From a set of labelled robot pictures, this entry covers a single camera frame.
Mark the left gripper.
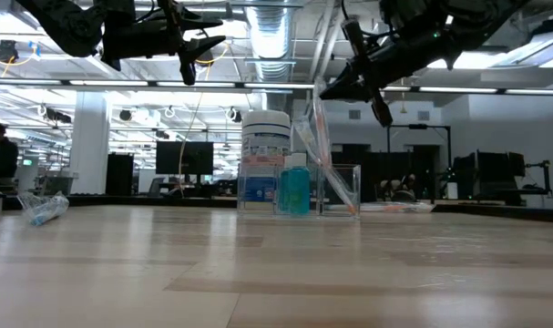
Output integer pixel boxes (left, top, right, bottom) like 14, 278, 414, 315
100, 0, 228, 87

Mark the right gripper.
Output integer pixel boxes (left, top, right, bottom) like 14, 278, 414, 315
319, 16, 445, 128

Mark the blue mouthwash bottle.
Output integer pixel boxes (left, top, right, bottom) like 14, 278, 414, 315
284, 152, 312, 216
277, 156, 292, 215

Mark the clear acrylic organizer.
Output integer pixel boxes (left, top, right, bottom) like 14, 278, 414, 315
236, 162, 363, 220

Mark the blue toothbrush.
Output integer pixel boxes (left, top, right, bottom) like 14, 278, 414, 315
15, 190, 71, 228

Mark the black equipment station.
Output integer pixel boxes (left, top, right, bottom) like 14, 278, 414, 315
451, 150, 553, 206

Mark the white wipes canister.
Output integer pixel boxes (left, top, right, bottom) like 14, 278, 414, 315
241, 109, 292, 204

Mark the long ceiling light strip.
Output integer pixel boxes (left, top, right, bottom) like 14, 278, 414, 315
0, 77, 553, 96

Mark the seated person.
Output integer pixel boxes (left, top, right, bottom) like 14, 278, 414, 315
379, 172, 418, 203

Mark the black monitor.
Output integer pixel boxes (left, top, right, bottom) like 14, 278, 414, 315
155, 140, 215, 176

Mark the white pillar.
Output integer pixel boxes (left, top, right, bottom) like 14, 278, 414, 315
68, 90, 111, 196

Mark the black cabinet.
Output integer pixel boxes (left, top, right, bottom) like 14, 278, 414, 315
105, 153, 135, 197

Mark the ribbed silver ventilation duct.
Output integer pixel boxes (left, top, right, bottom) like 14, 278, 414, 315
246, 0, 298, 83

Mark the black frame stand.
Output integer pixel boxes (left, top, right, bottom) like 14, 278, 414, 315
386, 123, 453, 201

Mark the black hanging cable reel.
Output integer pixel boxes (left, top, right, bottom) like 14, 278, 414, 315
0, 39, 20, 64

